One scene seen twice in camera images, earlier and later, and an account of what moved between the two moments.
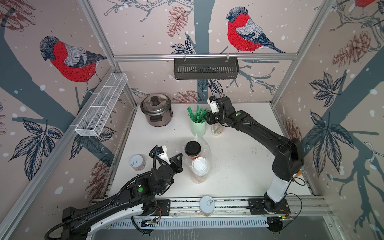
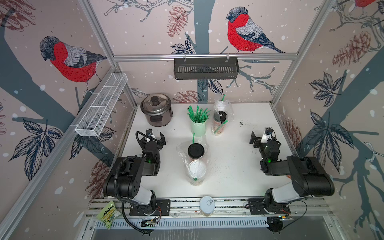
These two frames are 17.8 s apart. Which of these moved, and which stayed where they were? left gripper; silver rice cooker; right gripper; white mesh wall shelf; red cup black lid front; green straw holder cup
Moved: left gripper; right gripper
Stayed: red cup black lid front; silver rice cooker; white mesh wall shelf; green straw holder cup
